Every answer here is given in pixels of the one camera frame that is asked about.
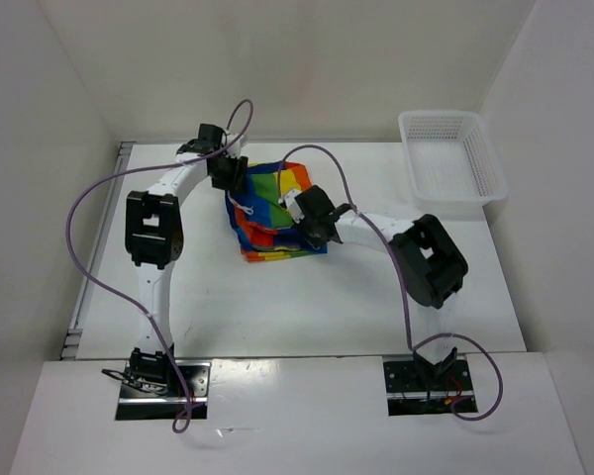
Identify rainbow striped shorts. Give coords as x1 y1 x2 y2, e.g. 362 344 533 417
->
225 161 328 262

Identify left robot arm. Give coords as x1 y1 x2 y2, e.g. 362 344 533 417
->
125 124 248 396

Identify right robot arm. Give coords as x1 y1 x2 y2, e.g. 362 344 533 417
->
281 185 468 389

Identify white plastic basket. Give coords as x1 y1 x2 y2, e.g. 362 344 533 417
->
398 110 508 215

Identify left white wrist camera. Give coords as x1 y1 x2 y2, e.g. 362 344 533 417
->
224 131 248 158

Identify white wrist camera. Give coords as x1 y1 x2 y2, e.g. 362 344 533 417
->
279 188 304 224
224 131 248 158

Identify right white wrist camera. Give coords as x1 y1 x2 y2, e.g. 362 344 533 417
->
279 188 304 224

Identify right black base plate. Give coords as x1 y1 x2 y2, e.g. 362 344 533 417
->
382 356 478 417

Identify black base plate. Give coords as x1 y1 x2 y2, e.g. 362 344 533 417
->
114 360 212 422
382 356 478 417

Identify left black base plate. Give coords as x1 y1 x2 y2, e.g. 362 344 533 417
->
114 360 212 422

